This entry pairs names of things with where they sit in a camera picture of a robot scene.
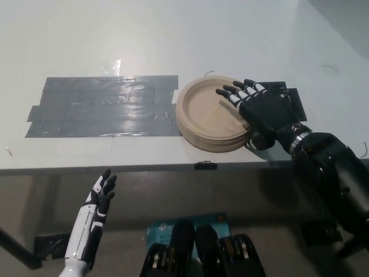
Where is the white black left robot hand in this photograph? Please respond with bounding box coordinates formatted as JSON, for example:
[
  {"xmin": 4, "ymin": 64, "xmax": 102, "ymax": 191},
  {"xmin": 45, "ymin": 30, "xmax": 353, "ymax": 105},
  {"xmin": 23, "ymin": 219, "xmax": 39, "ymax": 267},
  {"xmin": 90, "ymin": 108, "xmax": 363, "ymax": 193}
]
[{"xmin": 63, "ymin": 169, "xmax": 118, "ymax": 262}]

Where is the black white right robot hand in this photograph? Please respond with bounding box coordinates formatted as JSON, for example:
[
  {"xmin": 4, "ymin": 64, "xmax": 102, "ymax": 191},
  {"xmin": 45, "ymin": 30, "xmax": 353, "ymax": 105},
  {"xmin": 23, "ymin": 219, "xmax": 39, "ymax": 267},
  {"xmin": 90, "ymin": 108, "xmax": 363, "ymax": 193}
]
[{"xmin": 216, "ymin": 79, "xmax": 314, "ymax": 152}]

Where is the beige paper plate stack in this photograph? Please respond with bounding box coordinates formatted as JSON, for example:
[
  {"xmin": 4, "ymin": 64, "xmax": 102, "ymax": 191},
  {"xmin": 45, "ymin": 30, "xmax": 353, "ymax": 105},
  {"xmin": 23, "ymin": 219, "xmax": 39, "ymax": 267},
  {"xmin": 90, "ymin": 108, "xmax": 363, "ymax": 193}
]
[{"xmin": 175, "ymin": 75, "xmax": 255, "ymax": 152}]

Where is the black table leg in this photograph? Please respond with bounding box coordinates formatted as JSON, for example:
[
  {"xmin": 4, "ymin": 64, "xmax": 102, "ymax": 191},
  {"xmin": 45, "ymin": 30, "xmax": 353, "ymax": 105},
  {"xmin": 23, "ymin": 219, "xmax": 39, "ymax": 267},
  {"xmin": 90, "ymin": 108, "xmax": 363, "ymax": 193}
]
[{"xmin": 0, "ymin": 226, "xmax": 43, "ymax": 268}]

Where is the small black tape piece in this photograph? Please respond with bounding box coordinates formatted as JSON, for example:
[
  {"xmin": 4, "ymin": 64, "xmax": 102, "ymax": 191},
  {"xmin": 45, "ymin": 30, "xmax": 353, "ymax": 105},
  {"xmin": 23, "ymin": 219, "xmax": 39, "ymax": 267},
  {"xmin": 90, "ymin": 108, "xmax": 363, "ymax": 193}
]
[{"xmin": 194, "ymin": 160, "xmax": 218, "ymax": 170}]

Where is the teal cardboard box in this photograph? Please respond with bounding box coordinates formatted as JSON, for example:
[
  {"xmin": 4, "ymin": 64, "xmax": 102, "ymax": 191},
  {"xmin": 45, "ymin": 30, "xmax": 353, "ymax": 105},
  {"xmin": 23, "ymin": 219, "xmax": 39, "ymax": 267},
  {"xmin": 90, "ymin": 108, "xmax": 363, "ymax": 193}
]
[{"xmin": 145, "ymin": 212, "xmax": 232, "ymax": 257}]

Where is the clear tape piece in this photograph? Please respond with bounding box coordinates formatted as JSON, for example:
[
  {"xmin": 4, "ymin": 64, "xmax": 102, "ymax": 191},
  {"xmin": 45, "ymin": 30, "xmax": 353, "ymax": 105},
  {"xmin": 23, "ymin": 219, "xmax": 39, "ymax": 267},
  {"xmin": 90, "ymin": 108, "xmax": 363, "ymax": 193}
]
[{"xmin": 100, "ymin": 59, "xmax": 122, "ymax": 77}]

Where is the grey duct tape patch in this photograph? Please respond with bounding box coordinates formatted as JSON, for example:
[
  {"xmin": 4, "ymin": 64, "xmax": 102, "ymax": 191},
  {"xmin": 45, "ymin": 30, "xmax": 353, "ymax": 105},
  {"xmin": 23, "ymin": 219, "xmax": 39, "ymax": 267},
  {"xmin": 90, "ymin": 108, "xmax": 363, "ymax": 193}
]
[{"xmin": 25, "ymin": 74, "xmax": 179, "ymax": 139}]

